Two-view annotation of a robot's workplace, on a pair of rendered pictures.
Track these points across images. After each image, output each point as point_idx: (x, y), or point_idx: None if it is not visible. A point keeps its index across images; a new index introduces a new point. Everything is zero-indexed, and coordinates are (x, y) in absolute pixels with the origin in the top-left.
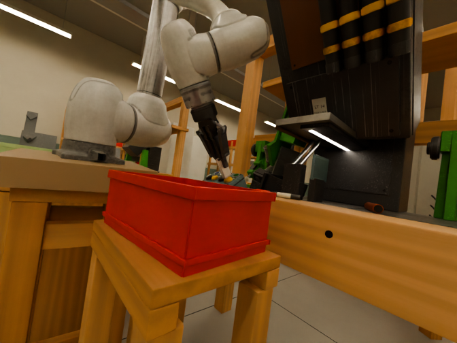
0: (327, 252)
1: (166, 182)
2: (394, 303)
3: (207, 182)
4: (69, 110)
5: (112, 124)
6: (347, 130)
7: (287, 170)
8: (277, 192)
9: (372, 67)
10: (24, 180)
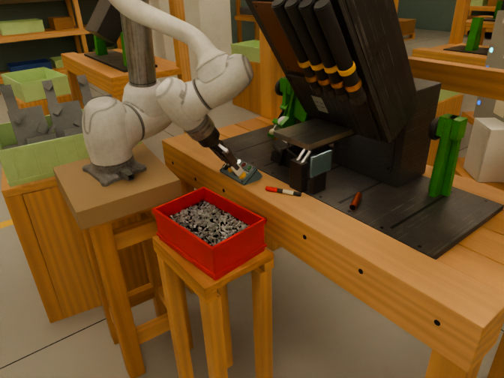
0: (304, 246)
1: (197, 239)
2: (330, 275)
3: (222, 198)
4: (90, 143)
5: (127, 142)
6: (336, 139)
7: (292, 166)
8: (282, 190)
9: None
10: (98, 219)
